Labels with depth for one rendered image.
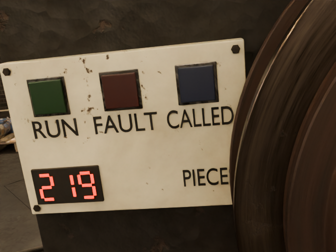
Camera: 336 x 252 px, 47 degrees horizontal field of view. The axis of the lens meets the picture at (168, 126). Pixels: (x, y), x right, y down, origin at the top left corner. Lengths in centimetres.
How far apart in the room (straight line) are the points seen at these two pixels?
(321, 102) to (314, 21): 5
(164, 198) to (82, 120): 13
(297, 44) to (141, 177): 24
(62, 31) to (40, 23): 3
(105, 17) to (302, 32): 23
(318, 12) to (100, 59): 23
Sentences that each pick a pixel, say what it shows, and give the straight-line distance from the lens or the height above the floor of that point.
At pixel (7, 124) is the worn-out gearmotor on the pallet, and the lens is 493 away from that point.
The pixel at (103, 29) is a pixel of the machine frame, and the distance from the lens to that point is 43.
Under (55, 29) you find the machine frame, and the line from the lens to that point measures 44.
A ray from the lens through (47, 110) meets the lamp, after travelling 43.
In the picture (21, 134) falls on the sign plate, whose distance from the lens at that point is 46.
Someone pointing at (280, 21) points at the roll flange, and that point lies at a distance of 33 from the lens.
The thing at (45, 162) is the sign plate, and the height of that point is 112.
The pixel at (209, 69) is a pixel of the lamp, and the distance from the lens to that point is 39.
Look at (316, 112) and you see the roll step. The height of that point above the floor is 120.
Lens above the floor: 127
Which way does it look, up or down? 16 degrees down
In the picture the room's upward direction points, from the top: 6 degrees counter-clockwise
